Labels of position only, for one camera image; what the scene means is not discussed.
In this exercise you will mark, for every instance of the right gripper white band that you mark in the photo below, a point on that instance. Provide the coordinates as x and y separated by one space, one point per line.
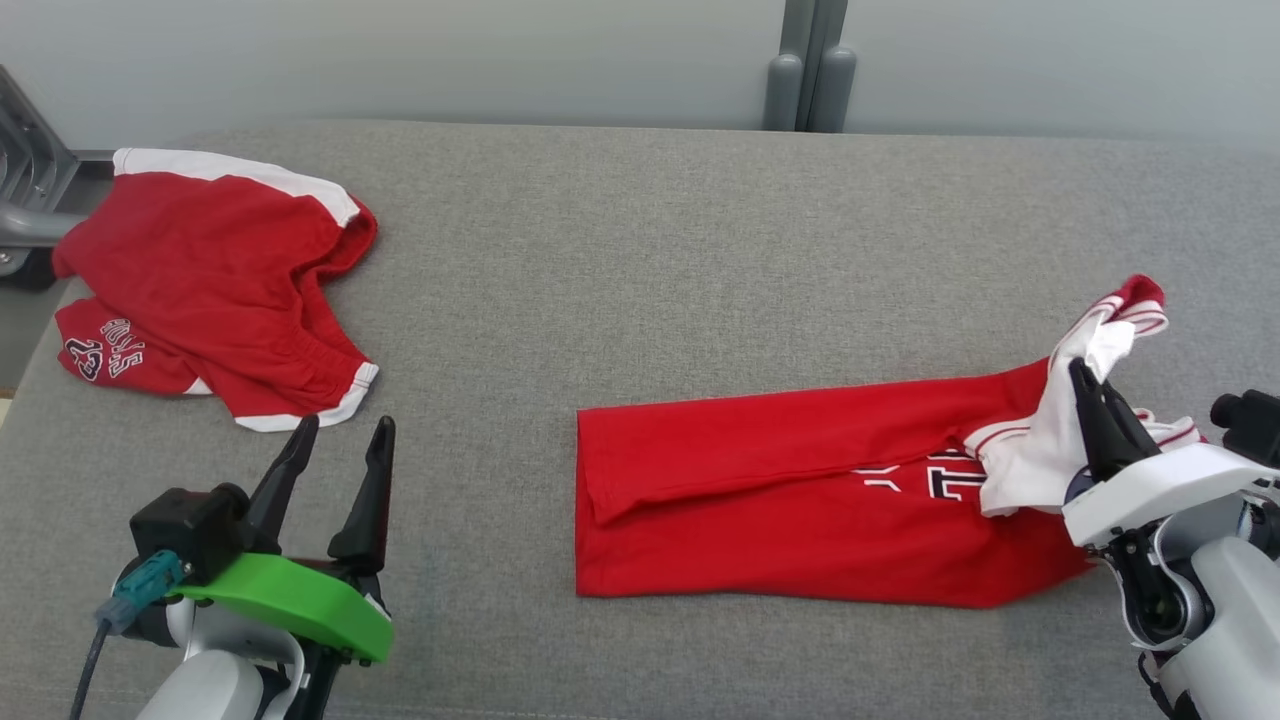
1160 495

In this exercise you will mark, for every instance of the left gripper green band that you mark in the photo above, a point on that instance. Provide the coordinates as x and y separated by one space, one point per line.
290 605

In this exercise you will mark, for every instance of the red shorts white stripes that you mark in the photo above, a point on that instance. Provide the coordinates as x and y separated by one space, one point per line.
210 270

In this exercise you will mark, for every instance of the red Bulls 23 jersey shirt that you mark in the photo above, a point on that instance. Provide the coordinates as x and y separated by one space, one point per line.
800 500

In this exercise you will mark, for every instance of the grey metal stand base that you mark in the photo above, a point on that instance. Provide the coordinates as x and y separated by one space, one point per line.
30 180

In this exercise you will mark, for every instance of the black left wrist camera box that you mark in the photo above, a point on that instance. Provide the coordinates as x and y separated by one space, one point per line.
190 530

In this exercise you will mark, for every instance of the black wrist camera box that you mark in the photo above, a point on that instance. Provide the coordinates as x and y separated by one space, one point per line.
190 530
1250 425

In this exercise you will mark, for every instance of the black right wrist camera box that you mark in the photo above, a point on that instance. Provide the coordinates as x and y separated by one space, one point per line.
1250 425

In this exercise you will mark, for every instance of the grey door frame post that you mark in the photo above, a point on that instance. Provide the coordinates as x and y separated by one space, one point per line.
810 60

